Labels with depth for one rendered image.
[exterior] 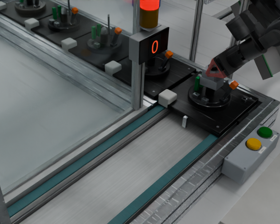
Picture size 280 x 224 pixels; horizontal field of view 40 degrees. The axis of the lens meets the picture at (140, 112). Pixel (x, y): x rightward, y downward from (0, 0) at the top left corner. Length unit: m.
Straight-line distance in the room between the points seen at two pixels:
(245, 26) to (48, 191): 0.67
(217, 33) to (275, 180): 0.93
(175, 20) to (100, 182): 1.17
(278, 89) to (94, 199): 0.90
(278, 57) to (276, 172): 0.45
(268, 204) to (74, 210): 0.54
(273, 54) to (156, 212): 0.77
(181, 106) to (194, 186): 0.32
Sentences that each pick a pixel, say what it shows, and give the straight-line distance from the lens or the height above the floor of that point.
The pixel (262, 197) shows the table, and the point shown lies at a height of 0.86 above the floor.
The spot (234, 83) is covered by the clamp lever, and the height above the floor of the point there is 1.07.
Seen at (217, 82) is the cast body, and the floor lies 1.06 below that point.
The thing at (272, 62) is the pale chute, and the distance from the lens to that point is 1.45.
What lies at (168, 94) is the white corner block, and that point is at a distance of 1.24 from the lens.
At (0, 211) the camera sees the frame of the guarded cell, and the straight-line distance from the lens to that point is 0.45.
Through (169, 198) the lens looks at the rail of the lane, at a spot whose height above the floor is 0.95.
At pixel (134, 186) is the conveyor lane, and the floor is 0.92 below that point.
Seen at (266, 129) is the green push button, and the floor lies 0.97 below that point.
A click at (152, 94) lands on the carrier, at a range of 1.27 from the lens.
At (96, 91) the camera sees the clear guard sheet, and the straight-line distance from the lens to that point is 1.04.
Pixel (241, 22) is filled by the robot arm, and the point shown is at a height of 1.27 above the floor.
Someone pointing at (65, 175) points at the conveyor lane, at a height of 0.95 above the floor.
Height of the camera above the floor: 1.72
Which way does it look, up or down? 39 degrees down
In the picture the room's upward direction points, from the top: 2 degrees clockwise
